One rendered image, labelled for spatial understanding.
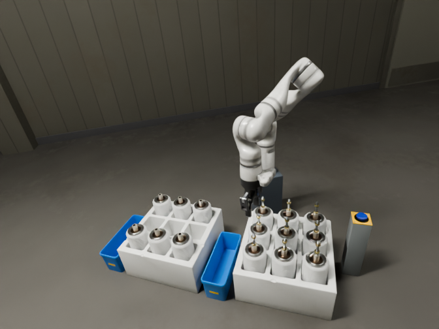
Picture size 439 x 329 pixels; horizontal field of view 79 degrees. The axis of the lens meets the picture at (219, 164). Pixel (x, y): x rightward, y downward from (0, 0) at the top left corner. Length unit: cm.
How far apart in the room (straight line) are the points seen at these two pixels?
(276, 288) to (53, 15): 287
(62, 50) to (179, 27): 115
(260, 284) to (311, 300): 20
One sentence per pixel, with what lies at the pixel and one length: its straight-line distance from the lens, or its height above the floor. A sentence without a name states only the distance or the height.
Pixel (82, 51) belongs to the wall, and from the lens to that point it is 312.
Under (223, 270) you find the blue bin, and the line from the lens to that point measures 140.
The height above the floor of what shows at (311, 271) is 24.
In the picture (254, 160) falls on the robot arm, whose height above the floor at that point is 69.
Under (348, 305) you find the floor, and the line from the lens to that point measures 135.
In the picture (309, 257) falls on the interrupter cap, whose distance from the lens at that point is 113.
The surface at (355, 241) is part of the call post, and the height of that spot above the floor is 22.
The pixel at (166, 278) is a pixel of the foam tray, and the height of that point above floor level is 6.
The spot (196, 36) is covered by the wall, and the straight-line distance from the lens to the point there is 306.
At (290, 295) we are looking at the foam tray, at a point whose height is 11.
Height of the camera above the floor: 111
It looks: 30 degrees down
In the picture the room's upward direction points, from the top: 6 degrees counter-clockwise
